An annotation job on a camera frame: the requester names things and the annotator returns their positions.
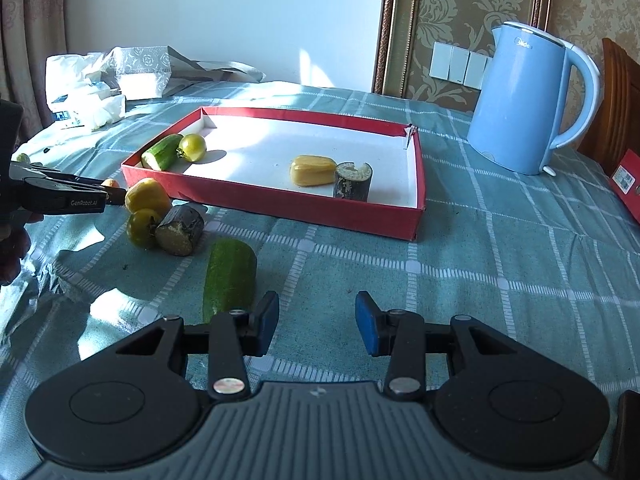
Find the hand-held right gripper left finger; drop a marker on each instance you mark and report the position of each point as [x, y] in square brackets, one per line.
[267, 322]

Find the patterned curtain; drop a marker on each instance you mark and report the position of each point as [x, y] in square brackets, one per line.
[30, 35]

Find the small brown potato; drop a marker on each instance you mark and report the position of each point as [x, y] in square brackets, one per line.
[110, 183]

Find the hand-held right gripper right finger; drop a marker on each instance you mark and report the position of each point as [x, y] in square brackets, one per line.
[367, 322]

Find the red shallow cardboard tray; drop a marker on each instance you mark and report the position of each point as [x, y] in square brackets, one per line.
[265, 160]

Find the white plastic bag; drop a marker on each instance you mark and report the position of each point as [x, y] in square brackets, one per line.
[65, 72]

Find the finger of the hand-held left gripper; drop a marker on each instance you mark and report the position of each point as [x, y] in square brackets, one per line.
[65, 178]
[116, 196]

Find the green tomato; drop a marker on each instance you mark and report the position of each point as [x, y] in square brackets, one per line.
[192, 147]
[140, 230]

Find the person's left hand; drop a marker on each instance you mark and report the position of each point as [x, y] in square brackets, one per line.
[12, 255]

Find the crumpled white tissue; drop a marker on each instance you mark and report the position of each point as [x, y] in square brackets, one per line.
[107, 112]

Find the small green cucumber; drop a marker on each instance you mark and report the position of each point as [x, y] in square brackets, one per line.
[22, 157]

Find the ornate wooden wall frame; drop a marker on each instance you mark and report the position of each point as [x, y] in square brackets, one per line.
[392, 25]

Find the yellow pepper piece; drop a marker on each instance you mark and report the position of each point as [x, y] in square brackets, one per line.
[312, 171]

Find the teal checked tablecloth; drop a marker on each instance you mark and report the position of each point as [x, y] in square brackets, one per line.
[500, 260]

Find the blue electric kettle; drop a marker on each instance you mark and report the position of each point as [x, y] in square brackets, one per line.
[515, 105]

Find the notched eggplant chunk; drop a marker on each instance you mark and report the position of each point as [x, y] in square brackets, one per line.
[352, 182]

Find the white wall switch panel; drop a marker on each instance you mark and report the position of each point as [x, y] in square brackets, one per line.
[457, 62]

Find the grey patterned gift bag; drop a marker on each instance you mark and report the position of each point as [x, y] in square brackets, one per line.
[145, 67]

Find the flat red box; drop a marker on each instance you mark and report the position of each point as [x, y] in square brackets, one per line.
[630, 185]

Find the wooden chair back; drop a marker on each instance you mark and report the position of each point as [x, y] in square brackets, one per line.
[615, 110]

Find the cut green cucumber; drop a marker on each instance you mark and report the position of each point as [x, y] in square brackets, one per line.
[162, 152]

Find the yellow bell pepper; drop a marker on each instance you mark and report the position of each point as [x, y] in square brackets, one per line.
[147, 197]

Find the dark green cucumber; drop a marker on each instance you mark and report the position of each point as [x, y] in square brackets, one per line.
[230, 277]

